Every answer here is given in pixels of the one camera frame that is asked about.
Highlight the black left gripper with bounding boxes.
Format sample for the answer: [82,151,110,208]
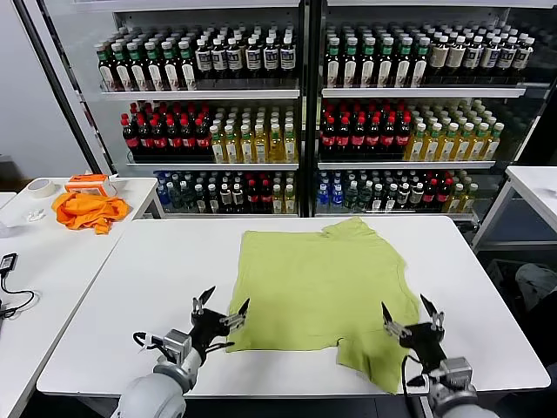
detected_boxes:
[189,286,252,353]

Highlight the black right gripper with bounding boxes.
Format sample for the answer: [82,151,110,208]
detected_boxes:
[380,293,450,372]

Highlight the yellow-green t-shirt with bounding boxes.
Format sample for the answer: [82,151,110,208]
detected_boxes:
[225,216,421,395]

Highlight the grey bag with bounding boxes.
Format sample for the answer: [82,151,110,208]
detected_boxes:
[514,263,557,313]

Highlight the white side table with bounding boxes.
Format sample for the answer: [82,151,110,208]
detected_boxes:
[472,165,557,253]
[0,176,166,418]

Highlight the crumpled orange cloth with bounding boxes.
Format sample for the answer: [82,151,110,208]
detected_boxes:
[50,192,131,236]

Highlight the orange and white box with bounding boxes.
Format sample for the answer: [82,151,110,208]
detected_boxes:
[64,173,118,198]

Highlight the white tape roll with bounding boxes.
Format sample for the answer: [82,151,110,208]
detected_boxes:
[26,179,57,199]

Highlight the glass drinks display cabinet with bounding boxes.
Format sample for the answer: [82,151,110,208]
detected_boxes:
[311,0,557,223]
[12,0,312,219]

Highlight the white flat sheet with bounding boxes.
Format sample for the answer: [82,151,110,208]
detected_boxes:
[0,215,25,239]

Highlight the dark bottle green cap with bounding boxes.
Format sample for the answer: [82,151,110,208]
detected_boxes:
[95,42,117,92]
[377,37,396,88]
[410,37,432,88]
[393,37,413,88]
[160,40,182,92]
[342,37,360,88]
[111,41,133,92]
[178,39,198,91]
[126,41,149,92]
[144,41,166,92]
[359,37,378,88]
[325,37,344,88]

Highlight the dark bottle blue-white label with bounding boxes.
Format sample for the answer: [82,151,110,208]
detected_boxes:
[245,37,263,82]
[463,35,484,78]
[262,37,279,82]
[195,37,213,82]
[480,36,500,78]
[278,36,297,82]
[496,36,518,78]
[211,37,229,82]
[512,37,536,78]
[226,37,244,82]

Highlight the dark bottle beige label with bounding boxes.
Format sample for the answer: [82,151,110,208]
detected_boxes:
[429,35,450,79]
[446,35,467,79]

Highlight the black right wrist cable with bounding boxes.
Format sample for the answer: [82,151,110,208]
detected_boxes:
[399,354,432,418]

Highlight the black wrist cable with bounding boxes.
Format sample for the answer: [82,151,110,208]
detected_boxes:
[132,331,235,354]
[399,354,432,418]

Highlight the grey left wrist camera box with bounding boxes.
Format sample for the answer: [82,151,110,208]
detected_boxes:
[163,329,193,363]

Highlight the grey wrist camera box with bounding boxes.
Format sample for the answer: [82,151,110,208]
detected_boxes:
[163,329,193,363]
[439,356,474,393]

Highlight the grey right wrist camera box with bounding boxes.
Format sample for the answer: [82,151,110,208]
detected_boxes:
[439,356,474,393]

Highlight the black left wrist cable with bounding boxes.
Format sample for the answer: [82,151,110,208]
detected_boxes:
[132,331,235,354]

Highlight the thin black adapter cable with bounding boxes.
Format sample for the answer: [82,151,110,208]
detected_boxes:
[0,272,36,321]

